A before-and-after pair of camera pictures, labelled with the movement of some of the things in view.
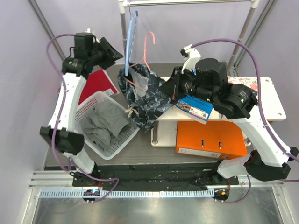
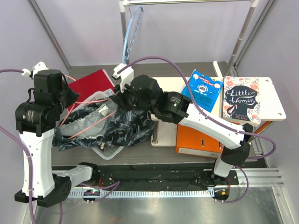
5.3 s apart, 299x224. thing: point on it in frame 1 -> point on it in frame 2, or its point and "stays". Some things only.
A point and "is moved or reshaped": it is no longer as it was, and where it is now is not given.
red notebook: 96,81 stays
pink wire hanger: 143,60 -> 67,114
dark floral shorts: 140,91 is moved or reshaped
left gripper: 111,55 -> 73,95
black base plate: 157,177 stays
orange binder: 220,139 stays
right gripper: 172,87 -> 120,97
